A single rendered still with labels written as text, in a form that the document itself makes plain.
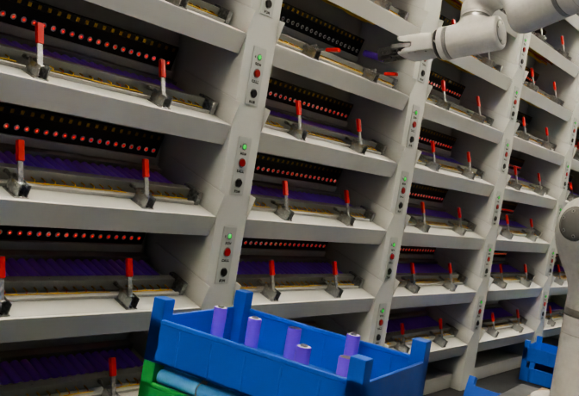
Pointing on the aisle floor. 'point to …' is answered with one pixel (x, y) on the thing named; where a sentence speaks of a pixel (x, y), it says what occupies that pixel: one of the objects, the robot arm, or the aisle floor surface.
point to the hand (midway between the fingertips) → (387, 54)
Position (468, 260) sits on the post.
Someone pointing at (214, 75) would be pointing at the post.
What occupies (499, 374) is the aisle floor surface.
